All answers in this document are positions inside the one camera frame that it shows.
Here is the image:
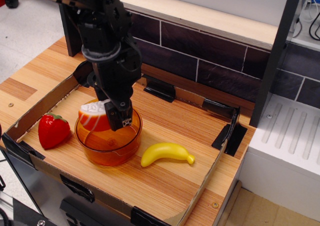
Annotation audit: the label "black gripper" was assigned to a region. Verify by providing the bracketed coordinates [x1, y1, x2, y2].
[86, 33, 142, 132]

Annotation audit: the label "salmon sushi toy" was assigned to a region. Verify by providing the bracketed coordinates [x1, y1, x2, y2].
[78, 99, 111, 132]

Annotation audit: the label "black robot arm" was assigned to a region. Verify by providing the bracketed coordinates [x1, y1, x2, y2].
[50, 0, 142, 131]

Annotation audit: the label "orange transparent plastic pot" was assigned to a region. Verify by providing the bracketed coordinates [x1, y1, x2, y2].
[75, 110, 143, 166]

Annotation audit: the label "cardboard fence with black tape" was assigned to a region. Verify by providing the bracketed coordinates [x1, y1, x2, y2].
[1, 54, 248, 226]

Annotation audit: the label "red toy strawberry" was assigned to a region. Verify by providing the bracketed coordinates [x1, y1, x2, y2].
[38, 113, 71, 150]

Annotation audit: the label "yellow toy banana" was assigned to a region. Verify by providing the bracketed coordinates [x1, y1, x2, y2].
[140, 142, 195, 167]

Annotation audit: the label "black caster wheel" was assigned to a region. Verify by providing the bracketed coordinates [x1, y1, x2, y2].
[4, 0, 19, 9]

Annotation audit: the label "white toy sink drainboard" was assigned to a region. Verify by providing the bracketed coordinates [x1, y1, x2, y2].
[239, 95, 320, 221]

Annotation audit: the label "dark shelf frame with tiles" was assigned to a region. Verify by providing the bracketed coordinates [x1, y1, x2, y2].
[55, 0, 320, 128]

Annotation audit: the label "cables in background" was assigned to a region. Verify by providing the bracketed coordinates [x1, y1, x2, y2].
[292, 0, 320, 41]

